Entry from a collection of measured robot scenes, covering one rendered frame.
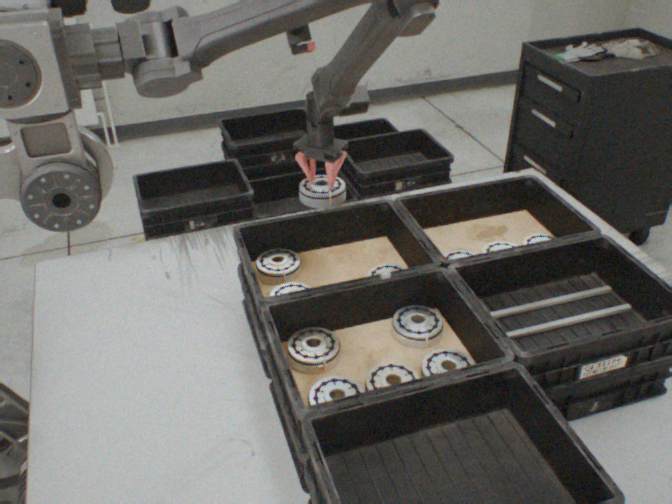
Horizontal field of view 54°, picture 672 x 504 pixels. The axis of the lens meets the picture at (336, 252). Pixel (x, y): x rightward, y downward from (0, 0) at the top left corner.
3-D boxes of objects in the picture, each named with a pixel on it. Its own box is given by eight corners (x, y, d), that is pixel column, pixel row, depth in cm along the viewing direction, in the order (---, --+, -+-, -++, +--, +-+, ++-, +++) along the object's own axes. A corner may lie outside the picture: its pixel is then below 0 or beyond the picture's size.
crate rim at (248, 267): (259, 312, 130) (258, 302, 129) (232, 234, 154) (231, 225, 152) (443, 274, 140) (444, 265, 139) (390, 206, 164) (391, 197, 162)
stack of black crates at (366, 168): (359, 271, 270) (360, 174, 244) (334, 234, 293) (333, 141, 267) (446, 252, 281) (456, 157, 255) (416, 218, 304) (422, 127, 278)
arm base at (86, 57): (69, 90, 97) (48, 7, 90) (125, 83, 99) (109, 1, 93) (70, 112, 91) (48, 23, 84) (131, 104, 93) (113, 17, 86)
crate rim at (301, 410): (299, 425, 107) (298, 414, 105) (259, 312, 130) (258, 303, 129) (516, 369, 116) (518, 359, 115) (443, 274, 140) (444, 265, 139)
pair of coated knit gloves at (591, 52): (567, 66, 260) (568, 58, 258) (540, 52, 274) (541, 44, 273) (619, 58, 267) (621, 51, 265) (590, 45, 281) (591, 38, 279)
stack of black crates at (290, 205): (264, 292, 259) (257, 218, 240) (246, 251, 282) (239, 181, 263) (358, 271, 270) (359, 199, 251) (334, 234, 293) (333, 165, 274)
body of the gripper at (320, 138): (307, 141, 145) (306, 108, 141) (349, 148, 141) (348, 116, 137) (292, 152, 140) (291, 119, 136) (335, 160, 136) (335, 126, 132)
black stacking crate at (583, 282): (509, 405, 122) (518, 361, 116) (440, 309, 145) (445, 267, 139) (684, 358, 132) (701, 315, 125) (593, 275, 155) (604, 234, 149)
